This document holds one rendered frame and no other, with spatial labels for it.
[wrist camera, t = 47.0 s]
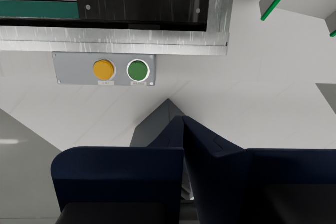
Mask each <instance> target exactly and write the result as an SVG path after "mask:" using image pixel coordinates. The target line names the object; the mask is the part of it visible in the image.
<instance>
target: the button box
mask: <svg viewBox="0 0 336 224"><path fill-rule="evenodd" d="M52 58H53V63H54V68H55V73H56V78H57V83H58V84H59V85H93V86H145V87H154V86H155V84H156V54H144V53H104V52H63V51H53V52H52ZM99 61H108V62H110V63H111V64H112V66H113V68H114V74H113V76H112V77H111V78H110V79H108V80H101V79H99V78H97V77H96V76H95V74H94V65H95V64H96V63H97V62H99ZM136 61H139V62H142V63H144V64H145V65H146V67H147V70H148V73H147V76H146V78H145V79H143V80H141V81H136V80H133V79H132V78H131V77H130V76H129V74H128V68H129V66H130V64H132V63H133V62H136Z"/></svg>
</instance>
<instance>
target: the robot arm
mask: <svg viewBox="0 0 336 224"><path fill-rule="evenodd" d="M184 158H185V162H186V166H187V171H188V174H186V173H185V172H184V171H183V168H184ZM50 170H51V177H52V180H53V184H54V188H55V192H56V196H57V200H58V204H59V208H60V212H61V215H60V216H59V218H58V220H57V221H56V223H55V224H336V149H296V148H247V149H243V148H241V147H240V146H238V145H236V144H234V143H232V142H230V141H228V140H226V139H225V138H223V137H221V136H220V135H218V134H216V133H215V132H213V131H212V130H210V129H208V128H207V127H205V126H204V125H202V124H200V123H199V122H197V121H196V120H194V119H192V118H191V117H189V116H180V115H176V116H175V117H174V118H173V119H172V120H171V121H170V123H169V124H168V125H167V126H166V127H165V128H164V130H163V131H162V132H161V133H160V134H159V135H158V137H157V138H156V139H155V140H154V141H153V142H151V143H150V144H149V145H148V146H147V147H119V146H78V147H73V148H70V149H67V150H65V151H63V152H61V153H60V154H59V155H57V156H56V158H55V159H54V160H53V162H52V164H51V169H50ZM188 175H189V176H188ZM190 184H191V187H190ZM191 188H192V192H193V196H194V199H193V200H191V199H190V194H191Z"/></svg>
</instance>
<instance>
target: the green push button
mask: <svg viewBox="0 0 336 224"><path fill-rule="evenodd" d="M128 74H129V76H130V78H131V79H133V80H135V81H142V80H144V79H145V78H146V76H147V74H148V68H147V66H146V65H145V64H144V63H143V62H141V61H135V62H133V63H132V64H130V66H129V67H128Z"/></svg>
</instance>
